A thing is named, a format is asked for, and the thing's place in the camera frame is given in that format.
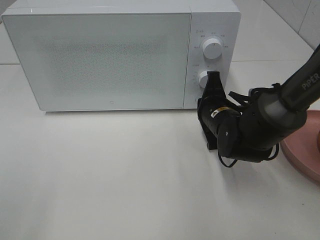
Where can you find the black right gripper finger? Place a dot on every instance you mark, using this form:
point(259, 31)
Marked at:
point(213, 79)

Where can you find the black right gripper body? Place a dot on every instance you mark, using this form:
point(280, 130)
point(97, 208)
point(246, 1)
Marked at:
point(212, 107)

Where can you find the white microwave knob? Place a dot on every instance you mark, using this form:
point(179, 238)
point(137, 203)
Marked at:
point(212, 48)
point(203, 79)

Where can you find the pink round plate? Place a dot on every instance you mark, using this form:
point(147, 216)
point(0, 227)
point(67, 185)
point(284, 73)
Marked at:
point(301, 148)

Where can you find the white microwave door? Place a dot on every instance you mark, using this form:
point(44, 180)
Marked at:
point(103, 61)

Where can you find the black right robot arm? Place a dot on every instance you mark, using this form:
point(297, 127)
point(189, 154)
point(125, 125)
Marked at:
point(250, 127)

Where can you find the white microwave oven body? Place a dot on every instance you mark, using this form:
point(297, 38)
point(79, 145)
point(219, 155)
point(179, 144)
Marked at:
point(208, 18)

